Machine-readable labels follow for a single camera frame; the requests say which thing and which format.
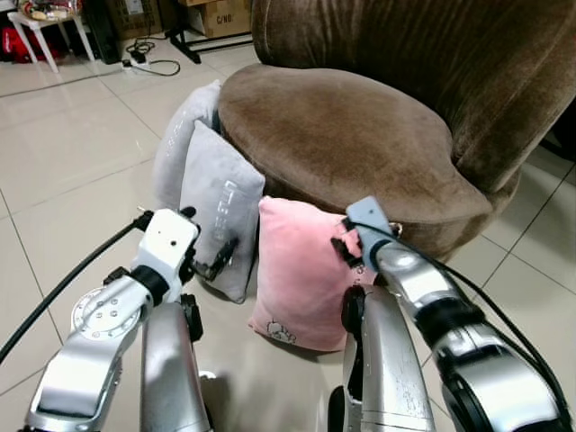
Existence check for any pink plush pillow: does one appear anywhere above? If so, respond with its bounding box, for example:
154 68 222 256
247 195 380 354

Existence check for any grey pillow with printed letters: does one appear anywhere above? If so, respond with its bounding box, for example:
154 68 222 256
178 120 267 304

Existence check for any plain grey pillow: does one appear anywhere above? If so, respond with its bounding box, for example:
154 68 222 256
150 79 223 212

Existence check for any brown velvet round sofa chair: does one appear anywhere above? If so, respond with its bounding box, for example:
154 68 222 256
217 0 576 263

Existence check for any black metal floor stand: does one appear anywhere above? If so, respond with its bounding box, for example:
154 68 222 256
160 25 258 65

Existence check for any silver left robot leg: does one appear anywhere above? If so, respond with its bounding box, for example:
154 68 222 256
139 297 214 432

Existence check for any silver robot leg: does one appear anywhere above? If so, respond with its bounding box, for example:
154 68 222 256
139 297 214 432
328 284 439 432

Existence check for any silver right robot leg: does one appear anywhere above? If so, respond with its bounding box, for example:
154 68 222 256
328 284 439 432

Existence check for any cardboard box with black print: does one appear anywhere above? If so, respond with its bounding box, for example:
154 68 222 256
184 0 254 40

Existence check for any plain cardboard box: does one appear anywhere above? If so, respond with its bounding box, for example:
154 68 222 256
107 0 164 41

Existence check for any small white table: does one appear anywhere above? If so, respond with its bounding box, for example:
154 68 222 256
7 7 96 74

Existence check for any red bag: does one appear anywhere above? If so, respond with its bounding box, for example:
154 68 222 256
0 25 43 65

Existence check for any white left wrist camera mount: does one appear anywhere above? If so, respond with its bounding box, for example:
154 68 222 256
134 208 202 281

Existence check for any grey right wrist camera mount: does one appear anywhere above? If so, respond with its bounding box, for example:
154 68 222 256
345 195 398 272

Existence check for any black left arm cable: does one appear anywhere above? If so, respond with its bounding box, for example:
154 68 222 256
0 210 156 363

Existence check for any white power strip with cable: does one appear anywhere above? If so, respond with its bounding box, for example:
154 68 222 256
121 47 182 78

